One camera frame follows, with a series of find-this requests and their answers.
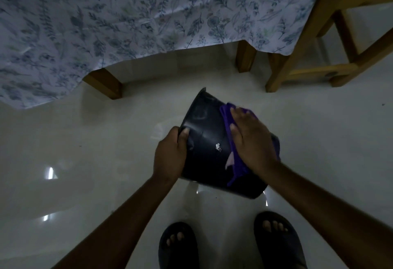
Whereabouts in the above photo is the person's right hand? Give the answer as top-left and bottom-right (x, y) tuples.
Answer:
(229, 107), (280, 176)

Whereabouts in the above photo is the person's left hand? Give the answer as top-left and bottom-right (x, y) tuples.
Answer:
(152, 126), (190, 184)

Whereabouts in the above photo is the black plastic bucket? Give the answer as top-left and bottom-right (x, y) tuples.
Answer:
(178, 87), (280, 200)

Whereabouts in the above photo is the purple cleaning cloth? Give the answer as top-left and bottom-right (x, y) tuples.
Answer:
(219, 102), (281, 188)

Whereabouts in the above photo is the person's right forearm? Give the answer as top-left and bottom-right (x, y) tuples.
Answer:
(256, 161), (393, 269)

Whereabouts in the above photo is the person's left forearm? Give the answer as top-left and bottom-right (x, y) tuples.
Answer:
(51, 172), (181, 269)

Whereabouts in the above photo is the wooden table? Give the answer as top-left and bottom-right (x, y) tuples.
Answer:
(82, 40), (290, 100)

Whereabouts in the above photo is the person's right foot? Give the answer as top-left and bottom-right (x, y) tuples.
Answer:
(262, 220), (288, 233)

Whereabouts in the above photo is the person's foot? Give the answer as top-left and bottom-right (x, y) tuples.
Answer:
(165, 232), (185, 247)
(262, 220), (288, 233)

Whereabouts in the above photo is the person's left foot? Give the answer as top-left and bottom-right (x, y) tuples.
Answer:
(165, 232), (185, 247)

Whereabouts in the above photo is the black left slipper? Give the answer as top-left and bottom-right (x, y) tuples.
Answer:
(158, 222), (200, 269)

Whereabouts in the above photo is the black slipper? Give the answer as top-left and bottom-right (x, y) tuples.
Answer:
(158, 222), (200, 269)
(253, 211), (308, 269)

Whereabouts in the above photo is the black right slipper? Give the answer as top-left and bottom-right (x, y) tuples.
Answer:
(253, 211), (308, 269)

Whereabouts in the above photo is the wooden chair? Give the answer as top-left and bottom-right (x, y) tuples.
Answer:
(265, 0), (393, 93)

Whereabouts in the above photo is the floral leaf print tablecloth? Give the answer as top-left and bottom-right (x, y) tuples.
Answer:
(0, 0), (331, 110)

